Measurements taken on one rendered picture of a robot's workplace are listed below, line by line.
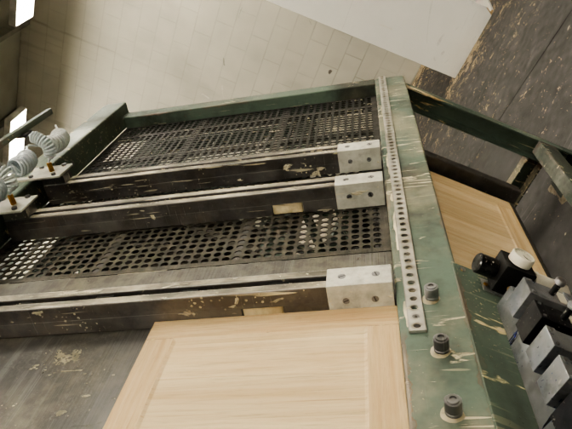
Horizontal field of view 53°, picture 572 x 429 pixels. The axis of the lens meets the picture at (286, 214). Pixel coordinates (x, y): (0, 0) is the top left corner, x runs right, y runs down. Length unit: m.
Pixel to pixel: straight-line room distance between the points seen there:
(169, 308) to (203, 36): 5.57
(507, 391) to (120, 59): 6.48
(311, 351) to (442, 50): 4.04
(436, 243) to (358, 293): 0.23
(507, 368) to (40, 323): 0.92
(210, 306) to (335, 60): 5.41
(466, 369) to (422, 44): 4.08
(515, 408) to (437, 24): 4.11
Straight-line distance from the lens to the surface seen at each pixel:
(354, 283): 1.10
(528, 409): 0.93
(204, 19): 6.56
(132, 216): 1.65
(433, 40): 4.86
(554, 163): 2.44
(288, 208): 1.54
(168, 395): 1.05
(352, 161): 1.72
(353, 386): 0.97
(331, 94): 2.45
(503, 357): 1.00
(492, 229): 2.13
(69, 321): 1.30
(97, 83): 7.34
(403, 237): 1.26
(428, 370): 0.94
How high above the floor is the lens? 1.23
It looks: 4 degrees down
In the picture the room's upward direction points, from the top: 69 degrees counter-clockwise
